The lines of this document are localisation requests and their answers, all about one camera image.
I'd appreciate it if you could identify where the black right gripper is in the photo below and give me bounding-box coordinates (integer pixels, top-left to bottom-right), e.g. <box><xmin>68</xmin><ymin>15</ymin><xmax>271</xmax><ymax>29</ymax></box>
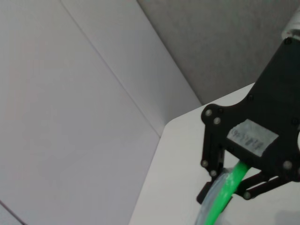
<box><xmin>195</xmin><ymin>37</ymin><xmax>300</xmax><ymax>205</ymax></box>

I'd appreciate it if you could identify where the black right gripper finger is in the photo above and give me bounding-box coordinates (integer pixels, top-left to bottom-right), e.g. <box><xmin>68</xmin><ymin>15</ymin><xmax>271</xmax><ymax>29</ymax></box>
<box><xmin>231</xmin><ymin>172</ymin><xmax>282</xmax><ymax>202</ymax></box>

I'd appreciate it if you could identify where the clear document bag green zipper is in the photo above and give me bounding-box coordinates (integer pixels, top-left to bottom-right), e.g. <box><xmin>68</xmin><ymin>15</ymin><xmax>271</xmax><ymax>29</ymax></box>
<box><xmin>194</xmin><ymin>160</ymin><xmax>249</xmax><ymax>225</ymax></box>

